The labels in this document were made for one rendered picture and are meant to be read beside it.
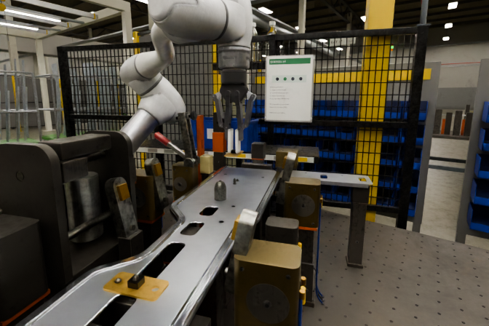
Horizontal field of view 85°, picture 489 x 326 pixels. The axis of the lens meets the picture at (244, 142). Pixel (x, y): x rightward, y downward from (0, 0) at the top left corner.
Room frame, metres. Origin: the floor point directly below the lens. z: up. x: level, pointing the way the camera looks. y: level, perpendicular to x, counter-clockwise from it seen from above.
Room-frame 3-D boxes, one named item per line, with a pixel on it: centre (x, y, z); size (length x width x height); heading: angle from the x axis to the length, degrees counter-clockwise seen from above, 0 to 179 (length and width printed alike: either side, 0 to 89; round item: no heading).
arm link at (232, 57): (0.78, 0.03, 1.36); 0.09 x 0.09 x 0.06
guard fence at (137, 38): (2.91, 0.76, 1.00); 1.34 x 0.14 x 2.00; 55
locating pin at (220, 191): (0.66, 0.06, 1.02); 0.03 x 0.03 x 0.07
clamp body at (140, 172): (0.67, 0.27, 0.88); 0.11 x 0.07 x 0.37; 75
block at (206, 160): (0.89, 0.13, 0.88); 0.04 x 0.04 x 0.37; 75
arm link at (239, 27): (0.77, 0.04, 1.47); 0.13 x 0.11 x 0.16; 139
